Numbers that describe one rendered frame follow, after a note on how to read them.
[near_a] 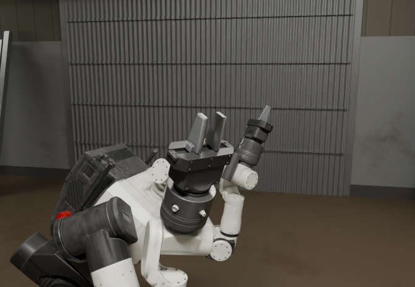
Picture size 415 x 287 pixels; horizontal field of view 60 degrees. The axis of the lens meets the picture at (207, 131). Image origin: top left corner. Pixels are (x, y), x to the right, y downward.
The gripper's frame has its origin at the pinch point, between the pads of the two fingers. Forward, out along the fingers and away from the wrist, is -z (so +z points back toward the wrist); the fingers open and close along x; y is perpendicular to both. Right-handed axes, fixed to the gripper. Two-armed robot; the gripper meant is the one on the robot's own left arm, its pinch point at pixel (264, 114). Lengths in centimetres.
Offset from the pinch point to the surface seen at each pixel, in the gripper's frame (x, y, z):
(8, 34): -321, 154, -15
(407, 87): -152, -204, -119
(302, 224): -141, -143, 40
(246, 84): -225, -79, -65
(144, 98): -280, 2, -13
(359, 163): -179, -209, -38
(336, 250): -96, -143, 45
